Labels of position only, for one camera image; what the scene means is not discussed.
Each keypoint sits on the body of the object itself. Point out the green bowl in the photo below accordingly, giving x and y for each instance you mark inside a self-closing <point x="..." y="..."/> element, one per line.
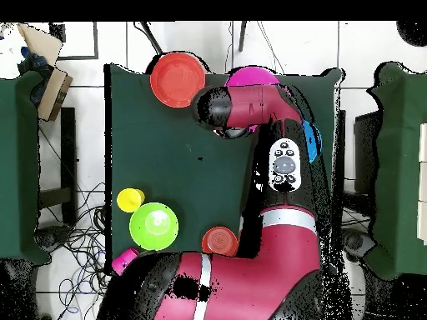
<point x="153" y="226"/>

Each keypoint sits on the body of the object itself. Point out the large shallow orange bowl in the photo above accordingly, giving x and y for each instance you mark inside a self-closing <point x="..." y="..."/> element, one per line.
<point x="173" y="80"/>

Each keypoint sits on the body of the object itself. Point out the light blue bowl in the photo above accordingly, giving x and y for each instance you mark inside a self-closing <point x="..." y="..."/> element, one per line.
<point x="313" y="141"/>

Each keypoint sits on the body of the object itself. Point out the large pink bowl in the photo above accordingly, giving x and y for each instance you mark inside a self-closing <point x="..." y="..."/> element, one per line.
<point x="252" y="76"/>

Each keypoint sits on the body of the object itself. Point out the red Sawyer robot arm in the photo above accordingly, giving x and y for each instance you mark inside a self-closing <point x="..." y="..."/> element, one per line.
<point x="260" y="266"/>

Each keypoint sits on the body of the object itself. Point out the dark green table cloth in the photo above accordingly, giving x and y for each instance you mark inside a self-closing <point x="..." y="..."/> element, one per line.
<point x="160" y="150"/>

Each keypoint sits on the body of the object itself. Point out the small orange bowl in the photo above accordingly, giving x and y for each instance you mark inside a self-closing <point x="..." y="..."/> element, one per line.
<point x="218" y="240"/>

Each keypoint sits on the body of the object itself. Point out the yellow cup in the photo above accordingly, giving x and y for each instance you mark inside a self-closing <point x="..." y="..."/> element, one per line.
<point x="129" y="200"/>

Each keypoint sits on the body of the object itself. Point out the pink cup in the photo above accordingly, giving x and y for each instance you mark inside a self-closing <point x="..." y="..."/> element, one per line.
<point x="123" y="260"/>

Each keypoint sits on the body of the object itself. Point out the black box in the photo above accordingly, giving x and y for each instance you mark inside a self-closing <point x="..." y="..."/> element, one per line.
<point x="367" y="150"/>

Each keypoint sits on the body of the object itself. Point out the brown cardboard box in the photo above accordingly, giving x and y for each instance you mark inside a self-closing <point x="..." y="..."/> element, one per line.
<point x="55" y="93"/>

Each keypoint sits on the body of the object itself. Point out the green cloth covered table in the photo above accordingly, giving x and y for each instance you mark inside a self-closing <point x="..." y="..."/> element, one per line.
<point x="397" y="166"/>
<point x="16" y="166"/>

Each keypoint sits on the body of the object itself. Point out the white boxes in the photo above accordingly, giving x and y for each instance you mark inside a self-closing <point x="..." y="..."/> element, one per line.
<point x="423" y="183"/>

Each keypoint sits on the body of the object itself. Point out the beige board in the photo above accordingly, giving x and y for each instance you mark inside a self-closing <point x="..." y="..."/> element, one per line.
<point x="41" y="41"/>

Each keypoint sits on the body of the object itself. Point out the black stool frame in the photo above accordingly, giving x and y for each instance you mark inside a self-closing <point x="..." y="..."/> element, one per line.
<point x="68" y="150"/>

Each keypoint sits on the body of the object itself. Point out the black camera tripod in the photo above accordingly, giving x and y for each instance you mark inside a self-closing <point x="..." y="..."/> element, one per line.
<point x="151" y="38"/>

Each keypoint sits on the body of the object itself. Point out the black floor frame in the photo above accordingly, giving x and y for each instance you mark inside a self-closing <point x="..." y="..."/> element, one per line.
<point x="76" y="58"/>

